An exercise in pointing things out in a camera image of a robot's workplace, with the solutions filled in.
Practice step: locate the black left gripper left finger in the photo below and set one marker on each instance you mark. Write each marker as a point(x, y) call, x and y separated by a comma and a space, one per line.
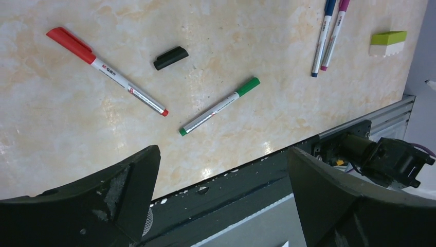
point(106, 208)

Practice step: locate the green capped marker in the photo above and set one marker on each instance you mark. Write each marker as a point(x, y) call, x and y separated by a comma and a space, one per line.
point(195, 123)

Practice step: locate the blue capped marker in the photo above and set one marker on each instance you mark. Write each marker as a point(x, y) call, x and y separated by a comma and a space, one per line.
point(328, 12)

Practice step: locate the green white toy brick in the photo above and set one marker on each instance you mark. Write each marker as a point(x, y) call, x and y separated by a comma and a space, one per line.
point(387, 43)

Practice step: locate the pink capped marker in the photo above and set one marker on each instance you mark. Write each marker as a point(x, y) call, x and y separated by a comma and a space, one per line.
point(343, 5)

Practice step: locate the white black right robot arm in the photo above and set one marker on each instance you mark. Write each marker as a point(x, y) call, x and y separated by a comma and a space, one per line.
point(390, 163)

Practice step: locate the aluminium frame rail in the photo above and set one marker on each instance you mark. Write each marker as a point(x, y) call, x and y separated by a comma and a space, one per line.
point(390, 121)

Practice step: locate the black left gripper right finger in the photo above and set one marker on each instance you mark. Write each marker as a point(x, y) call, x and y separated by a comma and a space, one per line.
point(339, 209)

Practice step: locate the red capped marker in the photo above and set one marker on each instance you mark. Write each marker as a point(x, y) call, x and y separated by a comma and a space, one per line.
point(66, 39)

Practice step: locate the black marker cap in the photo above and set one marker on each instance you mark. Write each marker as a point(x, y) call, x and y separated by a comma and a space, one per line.
point(170, 57)

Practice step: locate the silver mesh knob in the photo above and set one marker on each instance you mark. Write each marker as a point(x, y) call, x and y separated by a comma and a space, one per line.
point(148, 223)

